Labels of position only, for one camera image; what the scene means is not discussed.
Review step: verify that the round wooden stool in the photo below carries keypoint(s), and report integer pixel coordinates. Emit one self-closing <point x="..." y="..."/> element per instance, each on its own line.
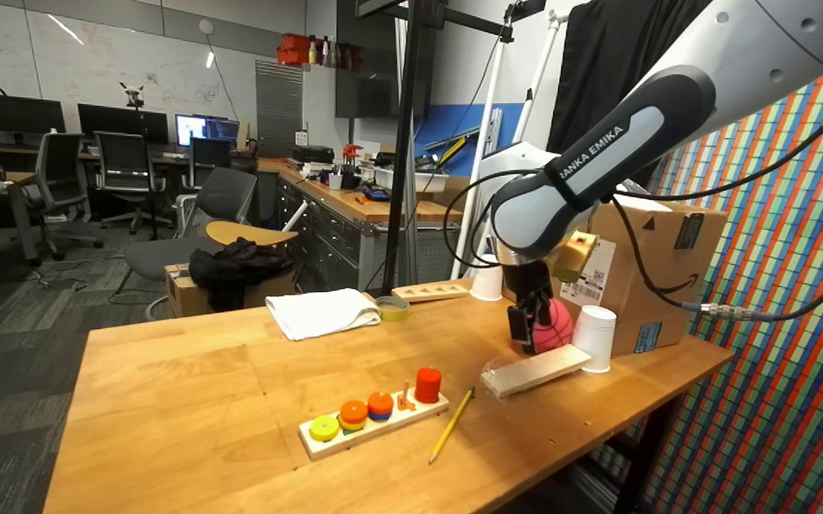
<point x="248" y="232"/>

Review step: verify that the white wooden peg board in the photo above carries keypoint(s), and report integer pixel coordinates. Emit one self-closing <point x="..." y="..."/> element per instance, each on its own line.
<point x="372" y="431"/>

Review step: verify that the black vertical pole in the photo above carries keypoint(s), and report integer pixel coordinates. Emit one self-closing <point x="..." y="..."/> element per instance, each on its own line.
<point x="407" y="144"/>

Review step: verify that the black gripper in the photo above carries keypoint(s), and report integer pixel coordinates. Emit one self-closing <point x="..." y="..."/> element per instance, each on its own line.
<point x="530" y="283"/>

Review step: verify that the blue wall board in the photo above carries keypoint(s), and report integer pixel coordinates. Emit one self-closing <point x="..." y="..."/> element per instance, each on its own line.
<point x="458" y="133"/>

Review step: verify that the yellowish wrist camera box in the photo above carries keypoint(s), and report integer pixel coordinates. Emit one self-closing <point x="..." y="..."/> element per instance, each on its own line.
<point x="574" y="256"/>

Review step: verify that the black mesh office chair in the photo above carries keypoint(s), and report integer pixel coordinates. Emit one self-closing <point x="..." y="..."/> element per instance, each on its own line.
<point x="128" y="172"/>
<point x="60" y="187"/>

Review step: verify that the black bag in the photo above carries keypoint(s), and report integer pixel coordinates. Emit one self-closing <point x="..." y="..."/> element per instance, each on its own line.
<point x="240" y="272"/>

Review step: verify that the multicolour woven backdrop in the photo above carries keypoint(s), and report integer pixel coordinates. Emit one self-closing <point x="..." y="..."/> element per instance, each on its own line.
<point x="791" y="382"/>

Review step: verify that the red cylinder peg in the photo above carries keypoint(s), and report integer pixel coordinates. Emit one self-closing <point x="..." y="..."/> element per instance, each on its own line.
<point x="430" y="386"/>

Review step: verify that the black computer monitor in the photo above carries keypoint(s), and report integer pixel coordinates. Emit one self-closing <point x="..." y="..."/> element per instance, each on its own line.
<point x="122" y="125"/>

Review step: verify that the pink rubber basketball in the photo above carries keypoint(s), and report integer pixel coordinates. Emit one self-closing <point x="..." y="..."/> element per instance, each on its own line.
<point x="557" y="327"/>

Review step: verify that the white rectangular foam block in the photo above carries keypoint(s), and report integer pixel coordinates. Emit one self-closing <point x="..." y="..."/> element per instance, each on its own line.
<point x="535" y="370"/>

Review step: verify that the grey office chair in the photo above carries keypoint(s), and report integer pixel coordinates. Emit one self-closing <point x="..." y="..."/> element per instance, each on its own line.
<point x="205" y="214"/>

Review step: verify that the yellow pencil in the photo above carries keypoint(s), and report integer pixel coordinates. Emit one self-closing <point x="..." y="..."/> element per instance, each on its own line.
<point x="451" y="427"/>

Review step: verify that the tall white cup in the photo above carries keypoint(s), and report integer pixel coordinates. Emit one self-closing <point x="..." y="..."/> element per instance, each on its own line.
<point x="594" y="339"/>

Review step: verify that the large cardboard shipping box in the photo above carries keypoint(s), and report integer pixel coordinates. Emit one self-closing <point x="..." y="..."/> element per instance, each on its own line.
<point x="657" y="274"/>

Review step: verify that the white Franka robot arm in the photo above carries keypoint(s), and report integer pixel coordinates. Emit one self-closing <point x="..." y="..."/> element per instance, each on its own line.
<point x="613" y="153"/>

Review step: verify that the lit blue computer monitor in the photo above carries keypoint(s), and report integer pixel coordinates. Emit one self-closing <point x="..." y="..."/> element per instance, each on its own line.
<point x="205" y="129"/>

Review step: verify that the low wooden crate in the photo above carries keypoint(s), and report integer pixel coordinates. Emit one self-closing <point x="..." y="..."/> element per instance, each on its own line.
<point x="182" y="289"/>

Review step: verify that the small yellow bowl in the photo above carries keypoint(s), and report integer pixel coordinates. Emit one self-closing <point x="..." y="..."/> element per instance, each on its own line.
<point x="392" y="306"/>

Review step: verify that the small white cup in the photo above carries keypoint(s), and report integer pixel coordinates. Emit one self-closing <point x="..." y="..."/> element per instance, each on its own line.
<point x="485" y="283"/>

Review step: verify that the wide black monitor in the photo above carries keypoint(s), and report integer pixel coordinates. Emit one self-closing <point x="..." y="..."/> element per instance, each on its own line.
<point x="5" y="110"/>

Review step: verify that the wooden top workbench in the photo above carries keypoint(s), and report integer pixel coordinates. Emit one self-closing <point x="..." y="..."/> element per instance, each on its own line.
<point x="335" y="204"/>

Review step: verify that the orange shelf container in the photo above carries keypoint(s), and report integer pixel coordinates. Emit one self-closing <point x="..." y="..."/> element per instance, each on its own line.
<point x="295" y="50"/>

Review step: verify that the long wooden shape board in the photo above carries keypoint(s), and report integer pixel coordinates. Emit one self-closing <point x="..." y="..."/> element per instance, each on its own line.
<point x="430" y="293"/>

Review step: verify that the hanging black cloth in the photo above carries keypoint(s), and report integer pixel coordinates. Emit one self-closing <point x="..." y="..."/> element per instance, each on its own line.
<point x="613" y="57"/>

